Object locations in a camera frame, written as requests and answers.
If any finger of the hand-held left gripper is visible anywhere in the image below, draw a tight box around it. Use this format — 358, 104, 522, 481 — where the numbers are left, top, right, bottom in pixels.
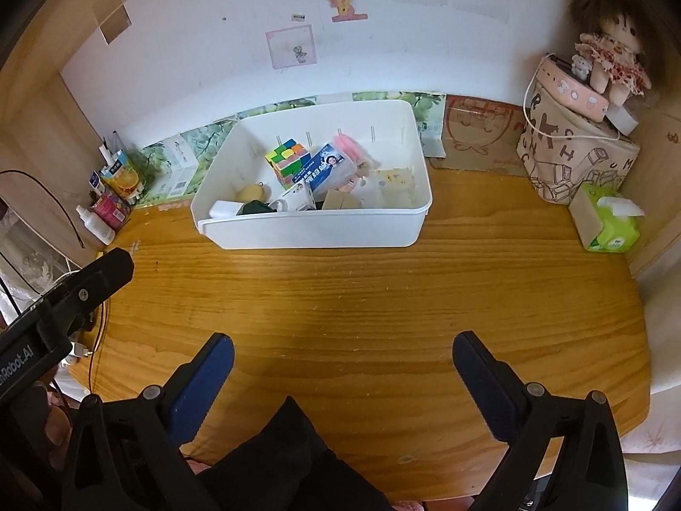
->
37, 247, 135, 342

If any white spray bottle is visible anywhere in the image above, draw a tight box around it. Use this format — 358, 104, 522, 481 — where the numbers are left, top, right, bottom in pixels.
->
75, 205, 117, 246

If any white compact camera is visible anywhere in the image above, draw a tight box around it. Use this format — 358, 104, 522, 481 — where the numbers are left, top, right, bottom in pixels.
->
269, 181, 315, 212

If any green tissue pack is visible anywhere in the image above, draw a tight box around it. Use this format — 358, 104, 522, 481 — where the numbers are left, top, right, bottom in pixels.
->
568, 181, 646, 253

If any clear blue-label floss box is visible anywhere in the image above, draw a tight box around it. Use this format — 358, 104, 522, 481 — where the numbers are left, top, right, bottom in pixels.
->
300, 142, 358, 192

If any brown-haired rag doll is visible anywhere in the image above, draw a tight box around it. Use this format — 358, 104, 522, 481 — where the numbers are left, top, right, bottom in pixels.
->
568, 0, 661, 107

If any white cloth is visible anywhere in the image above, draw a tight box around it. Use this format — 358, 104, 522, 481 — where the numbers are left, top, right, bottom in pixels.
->
622, 255, 681, 456

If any person's left hand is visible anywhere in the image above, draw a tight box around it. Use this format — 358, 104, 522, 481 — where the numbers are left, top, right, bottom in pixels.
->
18, 380, 72, 469

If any small white box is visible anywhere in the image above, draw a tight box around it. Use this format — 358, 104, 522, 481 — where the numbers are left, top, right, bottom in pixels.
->
605, 103, 639, 136

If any pink can pen holder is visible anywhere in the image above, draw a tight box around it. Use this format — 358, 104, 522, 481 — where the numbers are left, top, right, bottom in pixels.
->
92, 192, 133, 232

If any letter print fabric bag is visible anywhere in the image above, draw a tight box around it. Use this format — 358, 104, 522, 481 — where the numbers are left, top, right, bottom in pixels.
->
516, 77, 641, 204

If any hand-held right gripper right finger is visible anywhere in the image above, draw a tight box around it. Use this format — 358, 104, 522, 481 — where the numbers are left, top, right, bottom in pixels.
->
452, 330, 629, 511

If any black cable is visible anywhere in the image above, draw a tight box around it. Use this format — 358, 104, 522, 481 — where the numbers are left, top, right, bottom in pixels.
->
0, 170, 86, 248

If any white carton box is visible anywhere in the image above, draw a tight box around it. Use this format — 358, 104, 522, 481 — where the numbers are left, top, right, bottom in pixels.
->
157, 135, 200, 197

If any pink square wall sticker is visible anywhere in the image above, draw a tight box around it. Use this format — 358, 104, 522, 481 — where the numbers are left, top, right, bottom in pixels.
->
265, 24, 316, 70

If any white bag cord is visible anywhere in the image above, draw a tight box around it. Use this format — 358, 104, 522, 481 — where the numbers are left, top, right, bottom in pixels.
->
522, 66, 623, 142

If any white lace curtain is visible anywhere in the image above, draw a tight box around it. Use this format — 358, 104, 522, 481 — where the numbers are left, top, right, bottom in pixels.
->
0, 197, 80, 325

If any yellow pony wall sticker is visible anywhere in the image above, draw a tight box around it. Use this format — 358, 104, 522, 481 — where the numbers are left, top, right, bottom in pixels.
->
326, 0, 368, 23

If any orange print carton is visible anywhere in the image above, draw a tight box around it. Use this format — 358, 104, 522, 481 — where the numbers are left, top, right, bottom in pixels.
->
109, 149, 147, 203

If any pink round box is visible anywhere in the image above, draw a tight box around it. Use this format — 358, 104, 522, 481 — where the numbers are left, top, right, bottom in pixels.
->
537, 53, 612, 121

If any black clothing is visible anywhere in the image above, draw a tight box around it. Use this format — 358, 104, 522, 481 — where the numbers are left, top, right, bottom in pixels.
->
199, 396, 395, 511

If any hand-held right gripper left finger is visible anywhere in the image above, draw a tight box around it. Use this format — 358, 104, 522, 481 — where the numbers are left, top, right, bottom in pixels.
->
61, 331, 236, 511

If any white plastic storage bin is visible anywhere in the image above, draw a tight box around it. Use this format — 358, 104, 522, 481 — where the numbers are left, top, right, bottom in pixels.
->
190, 99, 433, 250

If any clear adhesive hook plate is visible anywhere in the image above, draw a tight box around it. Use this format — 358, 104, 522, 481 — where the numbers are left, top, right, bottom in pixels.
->
98, 4, 133, 44

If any brown cartoon print cardboard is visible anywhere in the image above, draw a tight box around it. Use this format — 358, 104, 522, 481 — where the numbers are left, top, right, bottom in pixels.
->
428, 95, 533, 175

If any pastel puzzle cube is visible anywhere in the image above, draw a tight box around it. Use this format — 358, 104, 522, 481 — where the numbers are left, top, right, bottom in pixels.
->
265, 138, 310, 188

